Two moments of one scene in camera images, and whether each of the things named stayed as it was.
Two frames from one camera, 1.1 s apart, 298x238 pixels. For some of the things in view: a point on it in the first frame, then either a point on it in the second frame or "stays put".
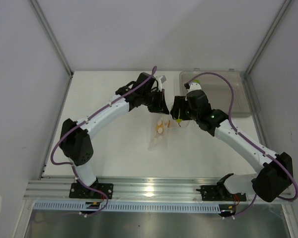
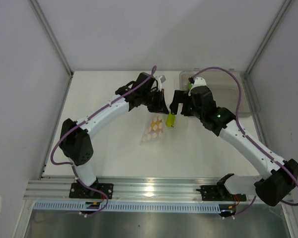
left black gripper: x=161 y=107 stays put
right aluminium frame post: x=275 y=24 stays put
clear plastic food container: x=218 y=93 stays put
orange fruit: x=160 y=128 → x=155 y=126
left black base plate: x=78 y=191 stays put
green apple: x=179 y=121 → x=170 y=119
